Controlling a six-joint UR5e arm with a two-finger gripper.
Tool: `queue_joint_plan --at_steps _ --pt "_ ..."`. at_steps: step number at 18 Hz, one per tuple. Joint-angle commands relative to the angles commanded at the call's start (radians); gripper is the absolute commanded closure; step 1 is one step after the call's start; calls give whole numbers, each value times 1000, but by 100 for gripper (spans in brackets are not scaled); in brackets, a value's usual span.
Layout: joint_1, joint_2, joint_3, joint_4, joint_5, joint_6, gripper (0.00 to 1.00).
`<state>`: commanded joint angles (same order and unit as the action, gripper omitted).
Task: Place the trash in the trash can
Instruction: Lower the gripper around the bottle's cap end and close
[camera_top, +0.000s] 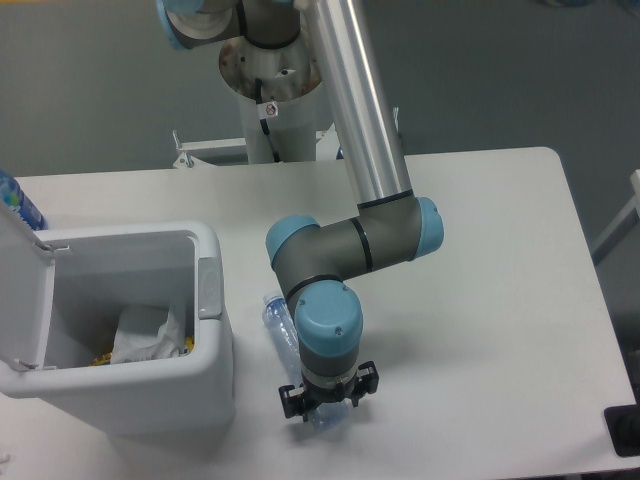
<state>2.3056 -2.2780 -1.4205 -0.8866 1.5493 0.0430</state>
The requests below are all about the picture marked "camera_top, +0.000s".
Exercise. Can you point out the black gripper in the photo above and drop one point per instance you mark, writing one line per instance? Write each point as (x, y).
(302, 400)

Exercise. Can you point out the clear plastic water bottle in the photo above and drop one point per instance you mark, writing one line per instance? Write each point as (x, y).
(280, 326)

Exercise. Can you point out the white plastic bag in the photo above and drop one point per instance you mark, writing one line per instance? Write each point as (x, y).
(147, 333)

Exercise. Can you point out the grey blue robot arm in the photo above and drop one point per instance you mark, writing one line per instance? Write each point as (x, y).
(313, 262)

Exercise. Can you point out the colourful trash in bin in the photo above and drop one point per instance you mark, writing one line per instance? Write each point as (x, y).
(106, 358)

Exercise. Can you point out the white plastic trash can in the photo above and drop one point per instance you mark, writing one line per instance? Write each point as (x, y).
(62, 293)

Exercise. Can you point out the black device at table edge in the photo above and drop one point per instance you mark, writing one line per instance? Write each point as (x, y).
(623, 426)

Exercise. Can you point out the blue labelled bottle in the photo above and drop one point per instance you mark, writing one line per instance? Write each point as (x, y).
(18, 202)

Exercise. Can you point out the white metal base frame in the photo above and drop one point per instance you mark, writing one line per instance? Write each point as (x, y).
(233, 151)

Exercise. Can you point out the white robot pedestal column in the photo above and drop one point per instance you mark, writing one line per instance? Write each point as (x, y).
(278, 92)

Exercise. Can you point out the white frame right edge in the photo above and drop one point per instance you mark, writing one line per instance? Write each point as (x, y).
(620, 226)

